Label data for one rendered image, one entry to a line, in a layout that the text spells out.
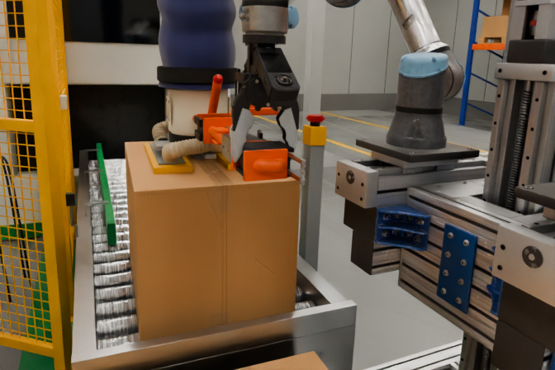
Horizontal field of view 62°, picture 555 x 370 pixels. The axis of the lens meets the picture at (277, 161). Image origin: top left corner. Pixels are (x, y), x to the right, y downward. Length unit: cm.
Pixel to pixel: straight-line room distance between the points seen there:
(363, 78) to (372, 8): 168
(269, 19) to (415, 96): 54
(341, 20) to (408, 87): 1039
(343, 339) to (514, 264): 63
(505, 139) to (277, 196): 54
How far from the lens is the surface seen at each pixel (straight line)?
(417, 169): 119
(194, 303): 119
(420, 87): 118
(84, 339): 123
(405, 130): 119
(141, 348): 114
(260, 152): 73
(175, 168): 120
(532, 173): 110
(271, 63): 72
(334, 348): 134
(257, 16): 75
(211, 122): 106
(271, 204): 114
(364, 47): 1193
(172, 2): 127
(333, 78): 1146
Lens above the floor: 125
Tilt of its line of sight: 13 degrees down
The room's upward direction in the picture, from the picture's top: 2 degrees clockwise
